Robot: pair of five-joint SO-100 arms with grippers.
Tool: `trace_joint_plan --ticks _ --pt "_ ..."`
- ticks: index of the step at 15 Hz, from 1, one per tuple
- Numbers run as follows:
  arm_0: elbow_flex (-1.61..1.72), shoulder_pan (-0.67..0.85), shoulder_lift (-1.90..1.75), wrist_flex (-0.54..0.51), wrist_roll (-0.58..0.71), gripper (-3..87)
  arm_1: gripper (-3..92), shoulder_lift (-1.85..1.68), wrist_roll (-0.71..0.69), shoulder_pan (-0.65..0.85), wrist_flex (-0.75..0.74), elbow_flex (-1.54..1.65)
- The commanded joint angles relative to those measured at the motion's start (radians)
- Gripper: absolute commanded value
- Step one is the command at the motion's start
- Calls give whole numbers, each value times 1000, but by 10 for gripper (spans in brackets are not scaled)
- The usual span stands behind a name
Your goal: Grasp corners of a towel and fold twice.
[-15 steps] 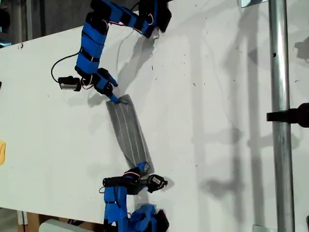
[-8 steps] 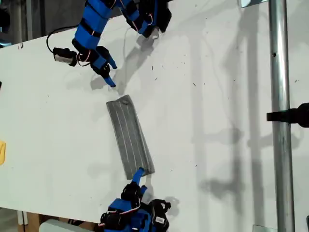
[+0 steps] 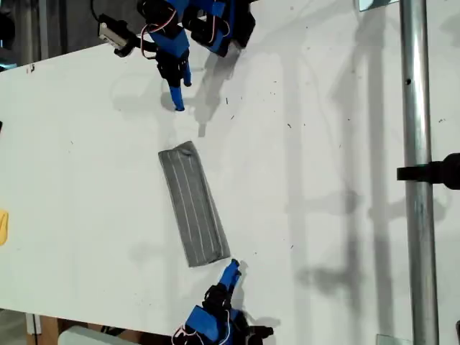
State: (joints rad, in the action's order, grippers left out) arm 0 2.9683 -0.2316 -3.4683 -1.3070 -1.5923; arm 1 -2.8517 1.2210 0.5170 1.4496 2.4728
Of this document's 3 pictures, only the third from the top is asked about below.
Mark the grey striped towel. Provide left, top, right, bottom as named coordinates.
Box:
left=157, top=140, right=231, bottom=269

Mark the white box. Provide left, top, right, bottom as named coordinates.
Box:
left=57, top=325, right=140, bottom=345

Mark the wooden table leg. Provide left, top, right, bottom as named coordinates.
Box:
left=24, top=312, right=60, bottom=337

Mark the yellow object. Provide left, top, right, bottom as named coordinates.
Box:
left=0, top=208, right=10, bottom=247

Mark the black clamp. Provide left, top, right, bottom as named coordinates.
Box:
left=396, top=152, right=460, bottom=191

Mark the camera black stalk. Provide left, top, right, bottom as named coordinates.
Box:
left=114, top=34, right=145, bottom=58

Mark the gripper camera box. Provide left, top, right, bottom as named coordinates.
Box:
left=247, top=324, right=275, bottom=345
left=97, top=14, right=129, bottom=48

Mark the camera black cable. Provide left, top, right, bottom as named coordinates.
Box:
left=89, top=0, right=106, bottom=21

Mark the steel post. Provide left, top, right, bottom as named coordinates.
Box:
left=399, top=0, right=441, bottom=345

